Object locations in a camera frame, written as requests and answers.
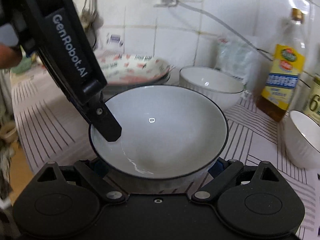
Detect pink carrot pattern plate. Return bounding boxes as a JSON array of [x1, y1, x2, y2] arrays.
[[96, 52, 172, 86]]

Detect white plate with sun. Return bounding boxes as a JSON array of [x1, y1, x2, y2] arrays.
[[107, 71, 170, 87]]

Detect grey bowl black rim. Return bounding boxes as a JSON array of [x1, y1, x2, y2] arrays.
[[88, 85, 229, 193]]

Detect small white bowl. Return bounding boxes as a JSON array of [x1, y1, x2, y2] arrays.
[[284, 110, 319, 170]]

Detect large white bowl black rim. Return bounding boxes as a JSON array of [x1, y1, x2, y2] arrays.
[[179, 66, 245, 111]]

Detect person's left hand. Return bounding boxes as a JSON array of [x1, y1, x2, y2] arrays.
[[0, 43, 23, 69]]

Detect striped white tablecloth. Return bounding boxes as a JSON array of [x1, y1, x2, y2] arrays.
[[11, 68, 319, 239]]

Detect clear vinegar bottle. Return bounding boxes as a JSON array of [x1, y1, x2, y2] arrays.
[[303, 74, 320, 125]]

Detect white salt bag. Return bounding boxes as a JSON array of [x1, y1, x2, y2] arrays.
[[214, 36, 254, 85]]

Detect yellow label cooking wine bottle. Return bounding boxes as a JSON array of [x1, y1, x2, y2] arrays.
[[257, 8, 306, 122]]

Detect black power cable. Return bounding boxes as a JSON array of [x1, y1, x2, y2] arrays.
[[154, 0, 320, 87]]

